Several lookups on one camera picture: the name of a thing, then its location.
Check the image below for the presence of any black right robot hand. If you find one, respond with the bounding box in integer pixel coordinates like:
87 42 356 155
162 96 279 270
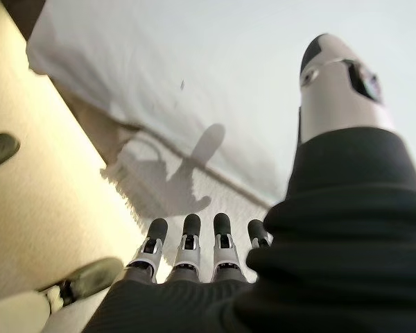
83 33 416 333

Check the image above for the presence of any white duvet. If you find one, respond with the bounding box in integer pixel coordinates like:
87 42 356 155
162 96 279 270
26 0 416 209

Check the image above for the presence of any white fringed blanket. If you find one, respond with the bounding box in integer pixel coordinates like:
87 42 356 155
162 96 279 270
99 133 275 284

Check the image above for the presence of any olive right robot foot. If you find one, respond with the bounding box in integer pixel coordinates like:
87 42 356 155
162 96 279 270
37 257 125 307

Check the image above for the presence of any olive robot foot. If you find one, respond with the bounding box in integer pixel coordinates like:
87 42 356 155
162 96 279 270
0 133 21 171
37 257 125 307

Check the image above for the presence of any olive left robot foot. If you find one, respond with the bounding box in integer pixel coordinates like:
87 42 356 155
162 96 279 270
0 133 21 171

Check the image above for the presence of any brown upholstered bed frame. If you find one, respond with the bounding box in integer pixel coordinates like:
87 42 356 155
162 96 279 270
12 0 141 164

